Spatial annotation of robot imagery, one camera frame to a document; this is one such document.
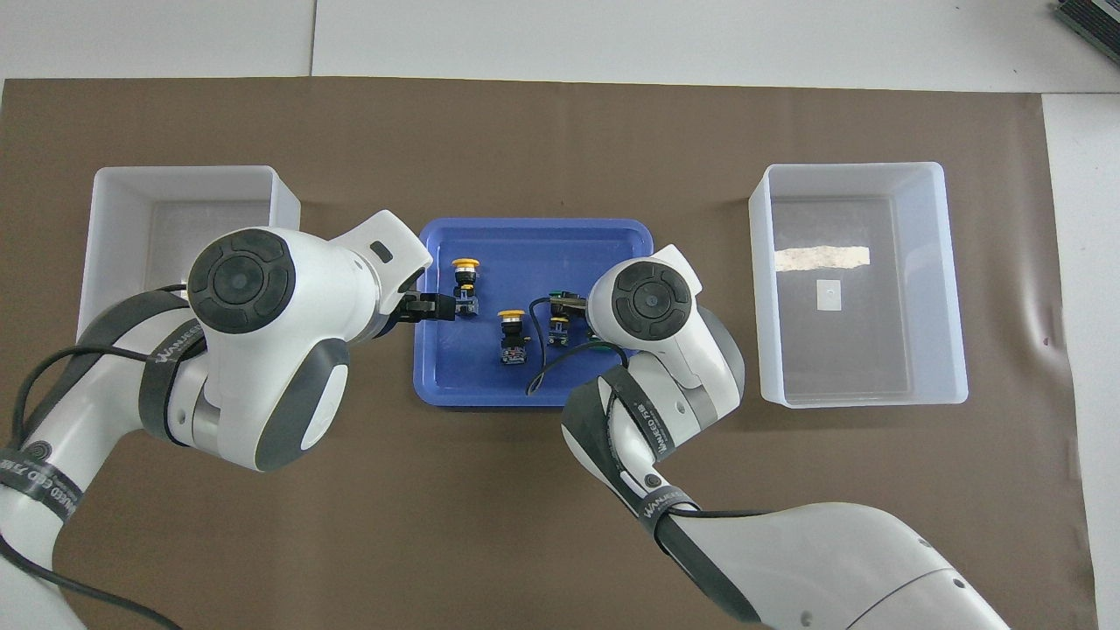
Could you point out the green push button switch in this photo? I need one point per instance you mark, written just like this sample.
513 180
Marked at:
560 332

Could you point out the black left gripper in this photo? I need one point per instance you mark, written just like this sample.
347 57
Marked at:
407 293

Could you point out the translucent white plastic box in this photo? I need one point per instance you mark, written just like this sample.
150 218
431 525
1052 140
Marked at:
175 192
875 350

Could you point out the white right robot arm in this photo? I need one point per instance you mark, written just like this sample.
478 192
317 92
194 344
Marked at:
831 560

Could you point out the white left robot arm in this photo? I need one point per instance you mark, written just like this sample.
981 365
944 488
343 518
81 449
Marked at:
262 350

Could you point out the dark grey ribbed device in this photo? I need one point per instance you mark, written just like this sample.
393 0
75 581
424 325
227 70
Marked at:
1094 13

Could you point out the blue plastic tray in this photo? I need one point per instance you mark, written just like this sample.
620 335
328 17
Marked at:
525 245

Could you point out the brown paper table mat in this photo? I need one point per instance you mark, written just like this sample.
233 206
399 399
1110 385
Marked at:
525 525

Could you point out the white box label sticker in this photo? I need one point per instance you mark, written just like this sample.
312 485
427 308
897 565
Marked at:
829 296

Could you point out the yellow push button switch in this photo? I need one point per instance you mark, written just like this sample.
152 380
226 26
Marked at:
465 262
512 337

